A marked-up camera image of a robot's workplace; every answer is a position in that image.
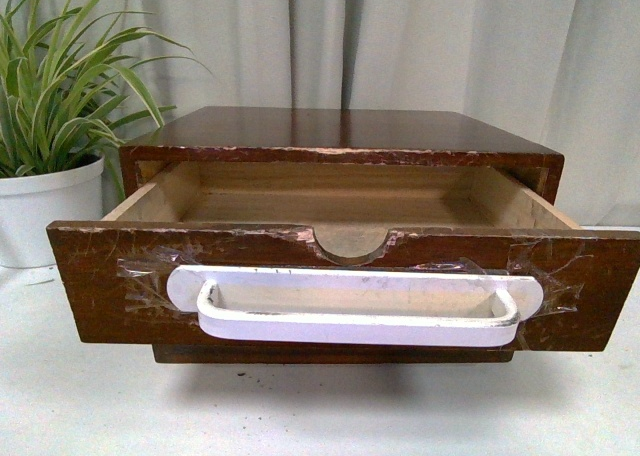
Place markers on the wooden drawer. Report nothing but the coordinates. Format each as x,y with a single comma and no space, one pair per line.
599,272

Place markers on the brown wooden drawer cabinet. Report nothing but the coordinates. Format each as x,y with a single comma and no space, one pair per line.
341,142

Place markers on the white plant pot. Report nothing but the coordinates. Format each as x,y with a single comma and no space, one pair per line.
30,203

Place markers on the white drawer handle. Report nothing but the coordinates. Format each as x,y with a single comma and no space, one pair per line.
355,307

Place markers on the green spider plant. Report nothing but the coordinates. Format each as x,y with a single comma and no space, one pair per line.
68,84

